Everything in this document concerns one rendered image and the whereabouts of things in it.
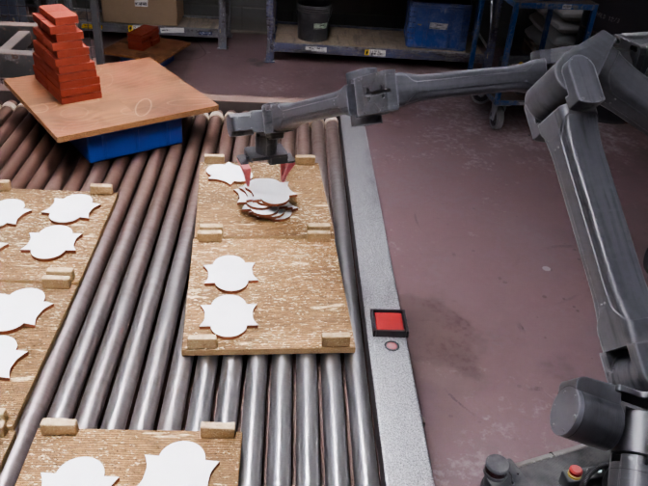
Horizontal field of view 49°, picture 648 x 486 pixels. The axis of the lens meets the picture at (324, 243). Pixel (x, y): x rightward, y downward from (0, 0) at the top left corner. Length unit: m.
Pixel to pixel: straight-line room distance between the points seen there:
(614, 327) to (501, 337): 2.19
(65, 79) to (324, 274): 1.04
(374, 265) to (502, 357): 1.34
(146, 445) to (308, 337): 0.40
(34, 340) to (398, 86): 0.86
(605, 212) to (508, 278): 2.53
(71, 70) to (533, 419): 1.96
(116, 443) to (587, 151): 0.88
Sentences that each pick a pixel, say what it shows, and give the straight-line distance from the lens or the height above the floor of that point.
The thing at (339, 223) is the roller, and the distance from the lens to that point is 1.89.
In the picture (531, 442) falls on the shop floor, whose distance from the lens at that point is 2.69.
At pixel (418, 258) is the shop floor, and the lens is 3.46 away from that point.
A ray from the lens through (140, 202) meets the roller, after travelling 1.98.
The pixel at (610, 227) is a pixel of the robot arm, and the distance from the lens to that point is 0.94.
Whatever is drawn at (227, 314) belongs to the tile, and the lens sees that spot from 1.52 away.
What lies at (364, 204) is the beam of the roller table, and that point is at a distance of 1.99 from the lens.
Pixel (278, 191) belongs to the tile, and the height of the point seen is 0.99.
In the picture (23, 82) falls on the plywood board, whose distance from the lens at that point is 2.50.
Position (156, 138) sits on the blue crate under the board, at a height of 0.96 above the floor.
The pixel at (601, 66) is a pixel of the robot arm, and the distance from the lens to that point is 1.03.
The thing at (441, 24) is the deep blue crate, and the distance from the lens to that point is 6.00.
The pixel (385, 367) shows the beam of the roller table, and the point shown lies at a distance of 1.46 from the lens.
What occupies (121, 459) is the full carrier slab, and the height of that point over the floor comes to 0.94.
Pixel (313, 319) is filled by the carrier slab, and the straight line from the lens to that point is 1.52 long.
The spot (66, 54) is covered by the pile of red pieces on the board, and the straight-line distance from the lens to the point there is 2.27.
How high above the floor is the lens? 1.89
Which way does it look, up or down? 33 degrees down
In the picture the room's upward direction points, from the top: 4 degrees clockwise
